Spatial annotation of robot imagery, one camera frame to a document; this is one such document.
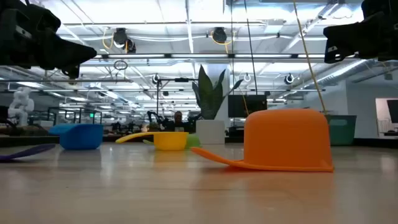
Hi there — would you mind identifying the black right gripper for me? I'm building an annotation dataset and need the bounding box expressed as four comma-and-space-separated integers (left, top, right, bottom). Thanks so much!
323, 0, 398, 65

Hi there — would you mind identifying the black monitor screen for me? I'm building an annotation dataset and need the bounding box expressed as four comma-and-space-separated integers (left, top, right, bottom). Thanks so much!
228, 94, 268, 119

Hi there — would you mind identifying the royal blue measuring cup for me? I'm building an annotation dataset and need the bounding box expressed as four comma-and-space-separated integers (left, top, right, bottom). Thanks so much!
49, 123, 104, 151

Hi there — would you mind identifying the green measuring cup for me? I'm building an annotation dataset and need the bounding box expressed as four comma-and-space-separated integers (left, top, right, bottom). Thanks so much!
142, 133, 201, 149

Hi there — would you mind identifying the teal plastic basket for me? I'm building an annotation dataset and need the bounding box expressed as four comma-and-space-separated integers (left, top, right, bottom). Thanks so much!
325, 114, 358, 147

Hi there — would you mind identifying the dark wall monitor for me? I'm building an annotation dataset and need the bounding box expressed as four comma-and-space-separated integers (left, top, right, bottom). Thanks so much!
386, 99, 398, 124

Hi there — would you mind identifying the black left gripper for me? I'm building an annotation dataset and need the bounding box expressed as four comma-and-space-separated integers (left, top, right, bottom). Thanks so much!
0, 0, 98, 79

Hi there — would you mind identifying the green snake plant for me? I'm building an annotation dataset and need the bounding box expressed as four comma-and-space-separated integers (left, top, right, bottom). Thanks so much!
191, 64, 244, 121

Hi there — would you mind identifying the orange measuring cup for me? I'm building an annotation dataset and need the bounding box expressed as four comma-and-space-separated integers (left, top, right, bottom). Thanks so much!
190, 108, 335, 173

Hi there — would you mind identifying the person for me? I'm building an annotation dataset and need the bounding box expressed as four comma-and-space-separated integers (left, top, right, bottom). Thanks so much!
161, 110, 194, 133

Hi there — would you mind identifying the yellow measuring cup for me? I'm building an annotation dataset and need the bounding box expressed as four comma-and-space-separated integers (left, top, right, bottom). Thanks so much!
115, 131, 190, 152

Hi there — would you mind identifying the black hanging cable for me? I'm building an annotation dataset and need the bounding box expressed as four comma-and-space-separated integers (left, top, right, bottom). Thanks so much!
243, 0, 259, 96

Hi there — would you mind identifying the white humanoid robot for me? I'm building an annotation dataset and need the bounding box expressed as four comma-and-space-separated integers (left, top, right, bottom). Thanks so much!
7, 86, 35, 127

